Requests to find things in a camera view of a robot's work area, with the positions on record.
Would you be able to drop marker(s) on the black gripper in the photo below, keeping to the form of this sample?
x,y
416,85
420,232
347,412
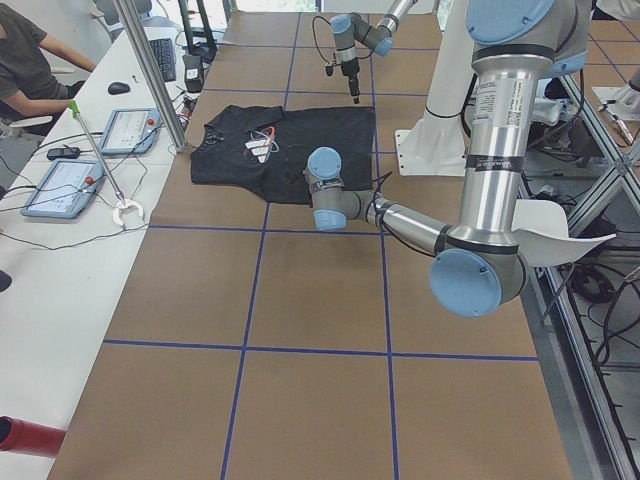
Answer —
x,y
349,68

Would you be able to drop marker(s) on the black printed t-shirt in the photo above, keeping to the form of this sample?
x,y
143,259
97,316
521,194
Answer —
x,y
249,147

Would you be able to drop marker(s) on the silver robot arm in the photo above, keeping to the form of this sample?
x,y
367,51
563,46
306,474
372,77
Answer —
x,y
482,261
351,28

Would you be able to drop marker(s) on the black keyboard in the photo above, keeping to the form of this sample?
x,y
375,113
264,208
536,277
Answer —
x,y
164,54

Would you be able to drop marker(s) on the far blue teach pendant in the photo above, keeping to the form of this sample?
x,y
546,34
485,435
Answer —
x,y
130,131

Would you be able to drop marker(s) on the blue teach pendant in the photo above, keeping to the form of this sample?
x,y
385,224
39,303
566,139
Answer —
x,y
130,131
66,189

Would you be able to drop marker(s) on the black computer mouse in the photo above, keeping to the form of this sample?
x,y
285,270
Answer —
x,y
117,88

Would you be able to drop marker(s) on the white curved plastic shield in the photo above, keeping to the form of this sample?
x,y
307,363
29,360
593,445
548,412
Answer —
x,y
541,230

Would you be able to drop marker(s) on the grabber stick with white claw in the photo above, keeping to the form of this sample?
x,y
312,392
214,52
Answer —
x,y
123,204

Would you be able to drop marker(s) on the near blue teach pendant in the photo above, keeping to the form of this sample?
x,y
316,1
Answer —
x,y
66,189

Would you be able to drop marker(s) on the black phone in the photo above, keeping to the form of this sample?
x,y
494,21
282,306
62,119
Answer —
x,y
63,153

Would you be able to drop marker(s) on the seated person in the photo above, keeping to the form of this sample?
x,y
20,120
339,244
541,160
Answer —
x,y
28,87

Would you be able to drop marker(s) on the red cylinder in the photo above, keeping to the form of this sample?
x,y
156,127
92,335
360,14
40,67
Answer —
x,y
25,437

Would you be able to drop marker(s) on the white central pedestal column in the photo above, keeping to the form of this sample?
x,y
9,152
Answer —
x,y
436,143

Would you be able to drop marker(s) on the aluminium frame post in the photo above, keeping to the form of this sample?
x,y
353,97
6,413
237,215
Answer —
x,y
130,19

